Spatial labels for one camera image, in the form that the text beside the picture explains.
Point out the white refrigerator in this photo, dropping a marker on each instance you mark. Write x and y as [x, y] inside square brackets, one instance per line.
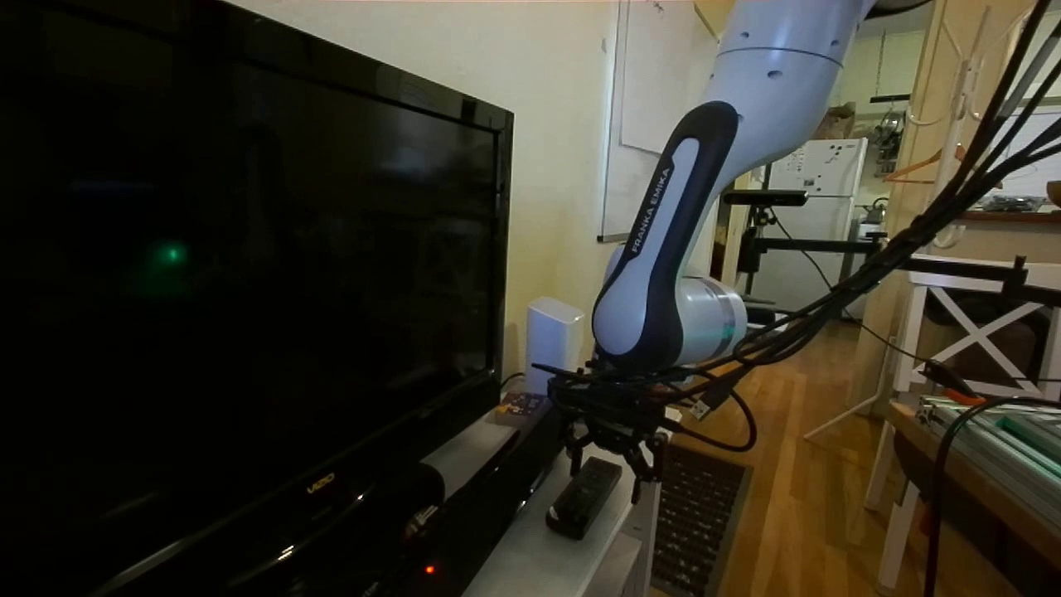
[828, 178]

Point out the white cross-braced side table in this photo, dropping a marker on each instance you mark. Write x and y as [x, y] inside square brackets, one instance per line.
[916, 321]

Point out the black keyboard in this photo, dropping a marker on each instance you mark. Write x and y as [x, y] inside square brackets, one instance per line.
[696, 517]

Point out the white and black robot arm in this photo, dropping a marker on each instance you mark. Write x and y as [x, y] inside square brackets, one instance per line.
[773, 68]

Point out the black metal stand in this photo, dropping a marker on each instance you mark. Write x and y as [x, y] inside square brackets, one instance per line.
[765, 197]

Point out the white coat rack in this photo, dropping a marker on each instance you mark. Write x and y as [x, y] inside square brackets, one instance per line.
[959, 109]

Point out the wooden wall shelf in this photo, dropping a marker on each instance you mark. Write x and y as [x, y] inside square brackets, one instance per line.
[1012, 221]

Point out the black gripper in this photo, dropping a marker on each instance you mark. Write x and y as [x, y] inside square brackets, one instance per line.
[610, 403]

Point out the white wall board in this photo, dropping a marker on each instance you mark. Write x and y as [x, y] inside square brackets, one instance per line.
[642, 99]

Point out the black flat screen television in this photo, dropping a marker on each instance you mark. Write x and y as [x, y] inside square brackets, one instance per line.
[276, 276]

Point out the wooden clothes hanger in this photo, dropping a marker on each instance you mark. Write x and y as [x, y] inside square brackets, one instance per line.
[912, 169]

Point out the glossy black soundbar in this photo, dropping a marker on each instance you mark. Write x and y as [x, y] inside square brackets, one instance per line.
[486, 497]

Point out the white box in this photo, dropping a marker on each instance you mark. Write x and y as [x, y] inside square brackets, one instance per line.
[542, 564]

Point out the black remote control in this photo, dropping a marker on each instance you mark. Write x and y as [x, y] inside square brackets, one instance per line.
[580, 497]

